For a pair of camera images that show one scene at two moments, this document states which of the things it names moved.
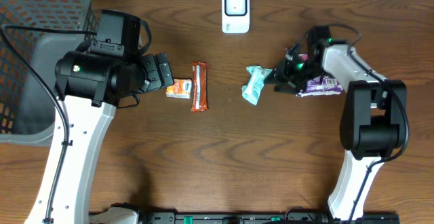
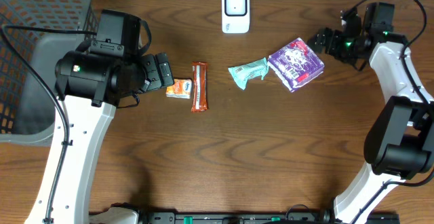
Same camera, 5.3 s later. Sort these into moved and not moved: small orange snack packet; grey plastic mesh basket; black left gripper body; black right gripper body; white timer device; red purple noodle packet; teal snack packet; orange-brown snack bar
Moved: black right gripper body; red purple noodle packet; teal snack packet
Not moved: black left gripper body; orange-brown snack bar; grey plastic mesh basket; white timer device; small orange snack packet
